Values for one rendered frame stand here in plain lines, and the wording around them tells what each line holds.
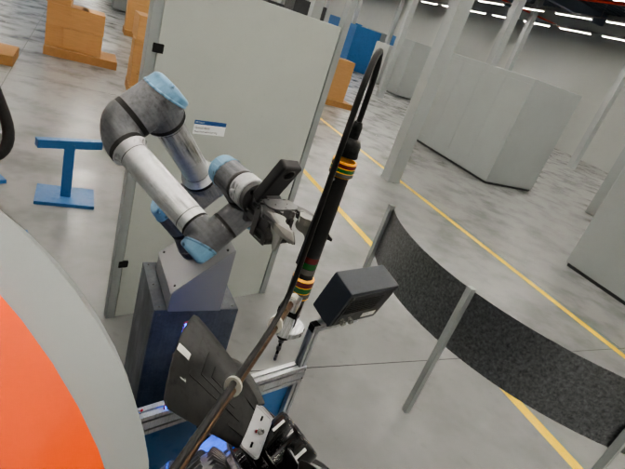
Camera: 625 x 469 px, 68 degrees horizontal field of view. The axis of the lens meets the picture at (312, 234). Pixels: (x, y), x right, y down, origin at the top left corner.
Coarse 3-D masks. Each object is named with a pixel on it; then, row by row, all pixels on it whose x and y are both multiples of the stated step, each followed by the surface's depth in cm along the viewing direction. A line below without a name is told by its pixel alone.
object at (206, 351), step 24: (192, 336) 88; (192, 360) 84; (216, 360) 90; (168, 384) 77; (192, 384) 82; (216, 384) 87; (168, 408) 75; (192, 408) 80; (240, 408) 91; (216, 432) 84; (240, 432) 89
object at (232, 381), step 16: (368, 64) 66; (368, 80) 66; (368, 96) 74; (352, 112) 67; (336, 160) 70; (320, 208) 73; (304, 256) 77; (288, 288) 78; (272, 320) 77; (256, 352) 68; (240, 368) 64; (224, 384) 63; (240, 384) 62; (224, 400) 59; (208, 416) 56; (192, 448) 52; (176, 464) 49
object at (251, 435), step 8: (256, 408) 95; (256, 416) 95; (264, 416) 97; (256, 424) 94; (264, 424) 96; (248, 432) 92; (264, 432) 95; (248, 440) 91; (256, 440) 93; (264, 440) 95; (248, 448) 91; (256, 448) 92; (256, 456) 92
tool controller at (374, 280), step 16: (336, 272) 164; (352, 272) 168; (368, 272) 173; (384, 272) 178; (336, 288) 164; (352, 288) 161; (368, 288) 165; (384, 288) 170; (320, 304) 171; (336, 304) 165; (352, 304) 165; (368, 304) 173; (336, 320) 168; (352, 320) 171
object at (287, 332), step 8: (280, 304) 87; (296, 304) 85; (296, 312) 86; (288, 320) 88; (288, 328) 89; (296, 328) 93; (304, 328) 94; (280, 336) 91; (288, 336) 90; (296, 336) 91
